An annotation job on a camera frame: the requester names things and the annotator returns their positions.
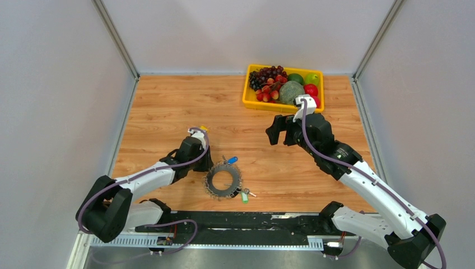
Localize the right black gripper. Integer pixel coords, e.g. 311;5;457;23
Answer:
266;114;318;158

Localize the blue tagged key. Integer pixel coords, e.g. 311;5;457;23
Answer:
222;155;239;165

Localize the metal key organizer ring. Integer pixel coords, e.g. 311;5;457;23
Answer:
202;162;244;201

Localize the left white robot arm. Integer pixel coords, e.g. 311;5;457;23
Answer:
76;129;213;243

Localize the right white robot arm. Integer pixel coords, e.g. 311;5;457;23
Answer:
266;113;447;268

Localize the red cherry bunch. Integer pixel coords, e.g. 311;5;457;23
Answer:
250;75;288;103

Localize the green netted melon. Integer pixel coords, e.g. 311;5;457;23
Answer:
279;81;305;105

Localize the yellow plastic tray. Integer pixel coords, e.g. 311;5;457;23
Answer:
242;64;325;113

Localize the pink red peach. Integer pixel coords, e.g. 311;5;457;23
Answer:
311;96;321;109

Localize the red apple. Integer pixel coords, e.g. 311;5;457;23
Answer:
304;84;319;96

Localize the dark grape bunch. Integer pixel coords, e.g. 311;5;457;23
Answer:
248;66;288;91

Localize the dark green lime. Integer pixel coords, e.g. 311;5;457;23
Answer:
287;73;305;85

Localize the light green pear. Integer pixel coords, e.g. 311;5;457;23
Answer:
304;73;321;86

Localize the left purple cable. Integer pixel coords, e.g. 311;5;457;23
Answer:
77;127;211;235

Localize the purple cable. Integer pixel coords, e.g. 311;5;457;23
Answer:
77;127;211;235
300;98;447;269

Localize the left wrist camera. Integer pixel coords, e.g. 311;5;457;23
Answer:
188;127;208;149

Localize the white slotted cable duct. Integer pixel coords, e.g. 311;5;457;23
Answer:
90;234;324;251

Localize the right aluminium frame post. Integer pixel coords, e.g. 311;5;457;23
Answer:
352;0;406;82

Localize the aluminium frame post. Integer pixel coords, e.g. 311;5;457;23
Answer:
352;0;406;82
91;0;140;81

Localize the left aluminium frame post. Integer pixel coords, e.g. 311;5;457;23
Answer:
91;0;140;81

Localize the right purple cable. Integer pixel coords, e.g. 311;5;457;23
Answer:
300;98;447;269

